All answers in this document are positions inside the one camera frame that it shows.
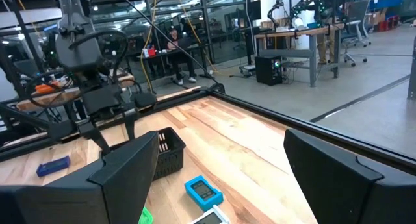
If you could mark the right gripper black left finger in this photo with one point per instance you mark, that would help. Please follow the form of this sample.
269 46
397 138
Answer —
123 185

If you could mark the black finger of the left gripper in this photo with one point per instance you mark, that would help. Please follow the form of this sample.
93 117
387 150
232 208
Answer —
96 136
130 125

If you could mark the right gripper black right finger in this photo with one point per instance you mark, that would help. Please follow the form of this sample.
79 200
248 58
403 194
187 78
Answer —
341 198

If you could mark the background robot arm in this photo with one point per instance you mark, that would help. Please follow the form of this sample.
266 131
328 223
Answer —
274 11
299 9

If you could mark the grey office chair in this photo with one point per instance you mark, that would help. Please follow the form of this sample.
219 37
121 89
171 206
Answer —
354 32

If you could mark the green plastic basket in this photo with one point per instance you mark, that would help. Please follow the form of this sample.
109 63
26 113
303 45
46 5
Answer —
146 217

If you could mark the black plastic basket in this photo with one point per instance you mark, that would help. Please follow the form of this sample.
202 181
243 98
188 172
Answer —
172 152

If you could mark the navy blue digital clock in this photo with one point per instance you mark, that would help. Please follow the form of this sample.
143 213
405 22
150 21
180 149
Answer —
53 165

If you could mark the orange box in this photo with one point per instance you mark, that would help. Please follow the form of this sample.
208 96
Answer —
44 87

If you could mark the red container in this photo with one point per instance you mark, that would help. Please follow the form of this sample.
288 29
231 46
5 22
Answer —
151 52

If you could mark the black desk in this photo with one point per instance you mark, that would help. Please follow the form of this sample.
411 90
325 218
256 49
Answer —
162 53

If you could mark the white digital clock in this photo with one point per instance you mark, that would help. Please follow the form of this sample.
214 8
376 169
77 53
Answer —
211 217

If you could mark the person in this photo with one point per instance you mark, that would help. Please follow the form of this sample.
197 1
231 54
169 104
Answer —
175 42
322 48

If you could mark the wooden top grey workbench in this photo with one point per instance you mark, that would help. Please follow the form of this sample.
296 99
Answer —
312 55

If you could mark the black computer tower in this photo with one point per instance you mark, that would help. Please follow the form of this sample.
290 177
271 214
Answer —
268 69

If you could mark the black monitor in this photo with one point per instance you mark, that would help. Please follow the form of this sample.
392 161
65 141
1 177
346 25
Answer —
254 10

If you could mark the black frame clamp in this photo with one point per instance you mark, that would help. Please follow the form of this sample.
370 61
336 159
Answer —
218 87

